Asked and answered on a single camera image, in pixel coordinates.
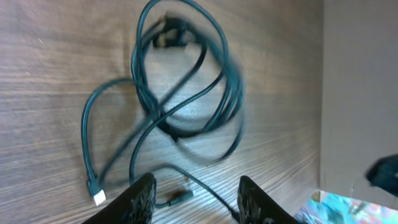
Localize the black cable bundle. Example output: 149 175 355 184
80 0 247 222

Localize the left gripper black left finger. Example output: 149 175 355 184
83 173 157 224

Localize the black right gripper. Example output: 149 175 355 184
365 154 397 197

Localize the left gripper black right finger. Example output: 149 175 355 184
237 175 299 224

